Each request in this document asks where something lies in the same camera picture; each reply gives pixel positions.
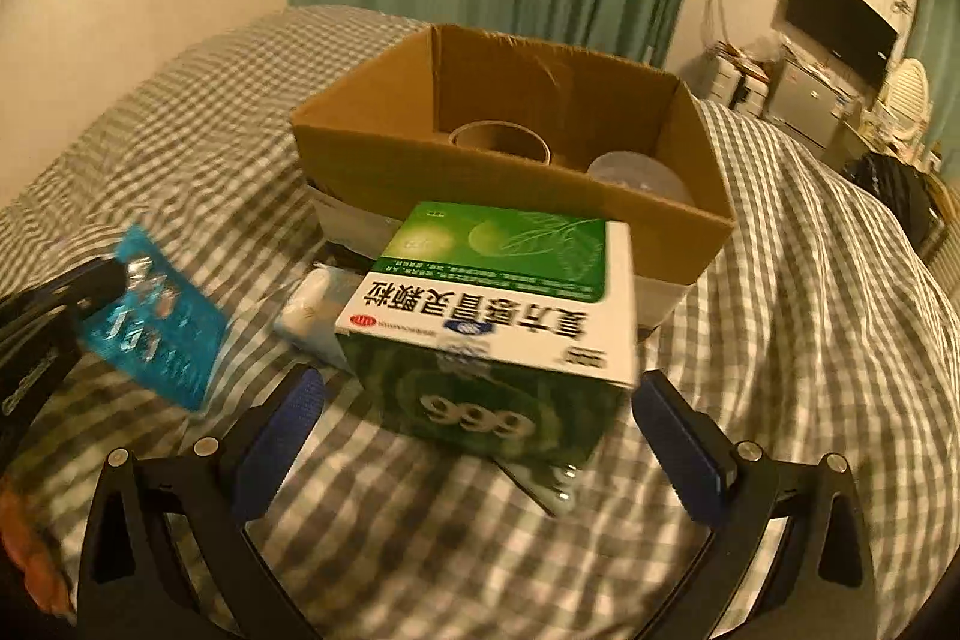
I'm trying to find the grey cabinet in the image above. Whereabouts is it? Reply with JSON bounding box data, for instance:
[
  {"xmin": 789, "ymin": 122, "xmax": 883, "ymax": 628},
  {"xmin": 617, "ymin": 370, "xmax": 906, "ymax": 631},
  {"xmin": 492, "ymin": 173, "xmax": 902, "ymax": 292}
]
[{"xmin": 765, "ymin": 51, "xmax": 850, "ymax": 151}]

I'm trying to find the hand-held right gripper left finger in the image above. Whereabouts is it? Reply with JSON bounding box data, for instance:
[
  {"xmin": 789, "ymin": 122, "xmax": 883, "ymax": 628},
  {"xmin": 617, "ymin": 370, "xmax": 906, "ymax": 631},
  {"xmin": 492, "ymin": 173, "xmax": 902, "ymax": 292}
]
[{"xmin": 75, "ymin": 362, "xmax": 327, "ymax": 640}]

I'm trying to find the clear plastic lid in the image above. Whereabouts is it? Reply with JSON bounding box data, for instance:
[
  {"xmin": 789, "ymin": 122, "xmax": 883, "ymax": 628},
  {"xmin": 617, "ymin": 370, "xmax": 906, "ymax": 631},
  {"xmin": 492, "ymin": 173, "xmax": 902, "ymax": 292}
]
[{"xmin": 586, "ymin": 151, "xmax": 691, "ymax": 208}]

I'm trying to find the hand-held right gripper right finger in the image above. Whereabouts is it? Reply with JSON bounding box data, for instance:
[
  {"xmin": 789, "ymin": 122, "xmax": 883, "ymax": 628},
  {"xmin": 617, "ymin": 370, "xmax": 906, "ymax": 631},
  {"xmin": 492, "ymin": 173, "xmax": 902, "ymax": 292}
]
[{"xmin": 630, "ymin": 370, "xmax": 880, "ymax": 640}]

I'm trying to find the orange packet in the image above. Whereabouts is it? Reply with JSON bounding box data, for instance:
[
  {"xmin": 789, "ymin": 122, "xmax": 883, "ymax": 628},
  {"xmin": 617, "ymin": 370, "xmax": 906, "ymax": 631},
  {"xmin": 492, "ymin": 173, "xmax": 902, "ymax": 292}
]
[{"xmin": 0, "ymin": 481, "xmax": 77, "ymax": 617}]

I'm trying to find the green and white medicine box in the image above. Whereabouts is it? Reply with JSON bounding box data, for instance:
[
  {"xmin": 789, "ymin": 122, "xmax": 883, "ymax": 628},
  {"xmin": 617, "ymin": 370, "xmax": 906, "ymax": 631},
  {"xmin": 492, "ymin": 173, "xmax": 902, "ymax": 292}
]
[{"xmin": 332, "ymin": 201, "xmax": 640, "ymax": 461}]

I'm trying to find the white chair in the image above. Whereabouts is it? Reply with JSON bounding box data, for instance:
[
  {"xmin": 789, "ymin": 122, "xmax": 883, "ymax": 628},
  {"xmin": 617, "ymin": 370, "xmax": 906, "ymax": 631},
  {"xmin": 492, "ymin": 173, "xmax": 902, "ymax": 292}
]
[{"xmin": 861, "ymin": 58, "xmax": 932, "ymax": 163}]

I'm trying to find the black bag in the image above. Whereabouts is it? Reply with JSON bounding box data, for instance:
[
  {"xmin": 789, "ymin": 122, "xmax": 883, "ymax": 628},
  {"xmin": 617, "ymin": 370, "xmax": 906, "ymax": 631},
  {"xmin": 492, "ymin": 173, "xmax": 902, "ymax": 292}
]
[{"xmin": 840, "ymin": 151, "xmax": 947, "ymax": 253}]

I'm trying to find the black television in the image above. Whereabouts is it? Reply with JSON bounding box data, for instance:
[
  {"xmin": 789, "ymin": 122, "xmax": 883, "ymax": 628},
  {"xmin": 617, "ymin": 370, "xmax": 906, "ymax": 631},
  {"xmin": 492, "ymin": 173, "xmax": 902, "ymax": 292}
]
[{"xmin": 784, "ymin": 0, "xmax": 899, "ymax": 86}]

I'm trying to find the grey checked bedsheet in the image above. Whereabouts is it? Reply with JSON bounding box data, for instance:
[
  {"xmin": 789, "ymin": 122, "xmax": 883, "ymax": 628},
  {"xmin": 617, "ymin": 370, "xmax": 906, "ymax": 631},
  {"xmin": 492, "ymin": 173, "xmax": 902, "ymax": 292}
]
[{"xmin": 0, "ymin": 5, "xmax": 960, "ymax": 640}]

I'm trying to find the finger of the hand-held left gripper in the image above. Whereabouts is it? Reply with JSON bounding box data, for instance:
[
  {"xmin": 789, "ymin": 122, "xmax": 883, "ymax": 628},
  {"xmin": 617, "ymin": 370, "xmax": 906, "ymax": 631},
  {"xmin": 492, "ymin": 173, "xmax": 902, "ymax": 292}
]
[{"xmin": 54, "ymin": 260, "xmax": 130, "ymax": 320}]

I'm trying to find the small white tissue packet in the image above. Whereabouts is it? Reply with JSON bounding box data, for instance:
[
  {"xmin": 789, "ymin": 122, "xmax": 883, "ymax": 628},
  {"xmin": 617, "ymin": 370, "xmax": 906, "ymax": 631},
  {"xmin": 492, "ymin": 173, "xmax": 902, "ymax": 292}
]
[{"xmin": 271, "ymin": 265, "xmax": 368, "ymax": 372}]

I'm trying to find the blue foil packet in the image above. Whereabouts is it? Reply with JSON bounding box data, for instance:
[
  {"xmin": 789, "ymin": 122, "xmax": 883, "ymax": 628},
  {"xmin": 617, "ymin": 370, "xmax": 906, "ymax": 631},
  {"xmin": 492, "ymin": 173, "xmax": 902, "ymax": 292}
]
[{"xmin": 79, "ymin": 224, "xmax": 230, "ymax": 414}]

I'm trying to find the cluttered white shelf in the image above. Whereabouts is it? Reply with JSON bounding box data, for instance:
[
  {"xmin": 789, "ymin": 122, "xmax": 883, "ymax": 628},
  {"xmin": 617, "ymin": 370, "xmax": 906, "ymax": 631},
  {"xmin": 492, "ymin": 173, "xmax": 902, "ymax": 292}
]
[{"xmin": 703, "ymin": 40, "xmax": 777, "ymax": 118}]

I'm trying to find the brown cardboard box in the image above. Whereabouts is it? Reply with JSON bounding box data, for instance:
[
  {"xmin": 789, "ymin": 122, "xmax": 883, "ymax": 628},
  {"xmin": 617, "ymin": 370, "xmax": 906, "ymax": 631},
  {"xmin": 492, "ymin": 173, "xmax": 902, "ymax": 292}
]
[{"xmin": 291, "ymin": 23, "xmax": 737, "ymax": 287}]

